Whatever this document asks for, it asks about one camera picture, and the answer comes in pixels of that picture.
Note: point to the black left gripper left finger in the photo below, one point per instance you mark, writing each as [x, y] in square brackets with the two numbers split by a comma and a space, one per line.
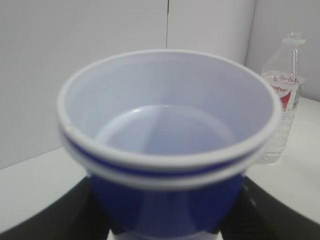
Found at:
[74, 216]

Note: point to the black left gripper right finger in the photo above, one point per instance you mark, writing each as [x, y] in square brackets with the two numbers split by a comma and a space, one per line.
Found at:
[257, 215]

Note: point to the blue plastic cup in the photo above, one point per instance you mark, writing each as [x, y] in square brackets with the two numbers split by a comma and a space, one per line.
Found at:
[167, 112]
[158, 204]

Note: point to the clear Wahaha water bottle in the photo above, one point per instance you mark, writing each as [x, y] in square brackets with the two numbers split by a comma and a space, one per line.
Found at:
[283, 73]

